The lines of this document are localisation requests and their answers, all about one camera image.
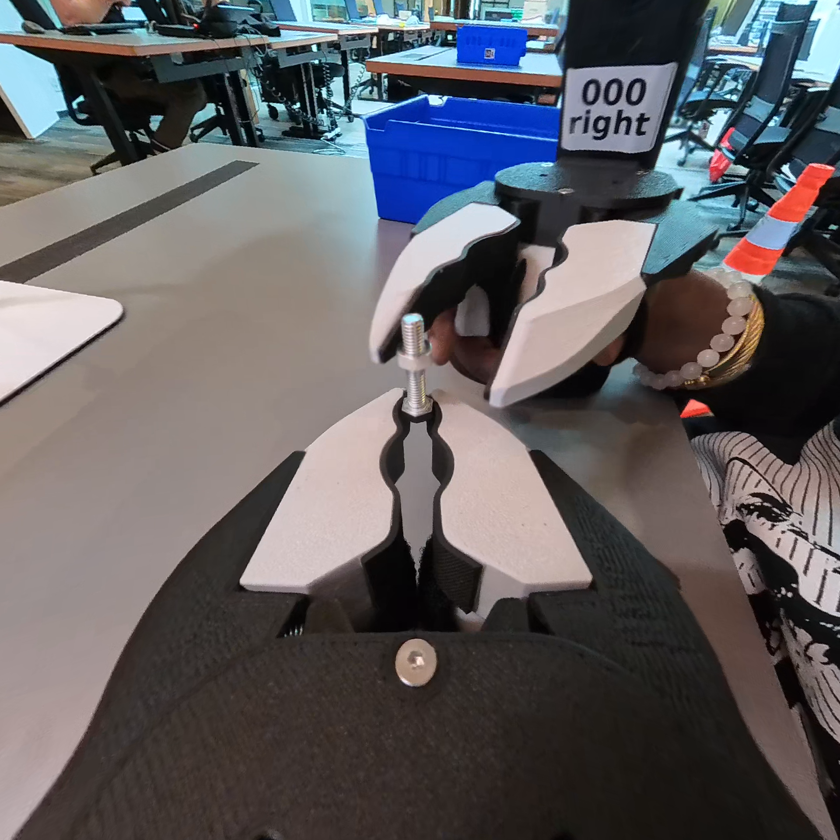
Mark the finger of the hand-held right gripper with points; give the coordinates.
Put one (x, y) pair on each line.
(590, 295)
(426, 262)

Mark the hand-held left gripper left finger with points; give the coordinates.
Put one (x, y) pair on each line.
(328, 518)

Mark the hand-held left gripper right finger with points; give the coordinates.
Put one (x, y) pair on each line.
(505, 525)

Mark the small steel hex nut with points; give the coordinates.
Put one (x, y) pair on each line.
(415, 358)

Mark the thin steel bolt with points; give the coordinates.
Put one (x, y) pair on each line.
(415, 387)

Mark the person's right forearm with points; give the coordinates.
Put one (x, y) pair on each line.
(787, 367)

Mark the person's right hand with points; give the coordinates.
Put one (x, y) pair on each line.
(682, 315)

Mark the blue plastic bin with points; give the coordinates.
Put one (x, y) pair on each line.
(426, 164)

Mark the orange red object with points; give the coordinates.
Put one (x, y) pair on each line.
(694, 410)

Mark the small blue desk bin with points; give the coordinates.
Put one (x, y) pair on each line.
(492, 46)

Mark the orange white striped object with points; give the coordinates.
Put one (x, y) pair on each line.
(768, 229)

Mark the group of office chairs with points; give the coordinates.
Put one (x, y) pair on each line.
(761, 98)

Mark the person's printed black shirt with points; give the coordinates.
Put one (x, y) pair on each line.
(781, 525)

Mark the white display stand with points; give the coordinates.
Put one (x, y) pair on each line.
(46, 328)

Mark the wooden desk with black legs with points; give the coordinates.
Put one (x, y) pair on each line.
(164, 43)

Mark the black keyboard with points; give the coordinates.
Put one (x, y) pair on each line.
(98, 28)

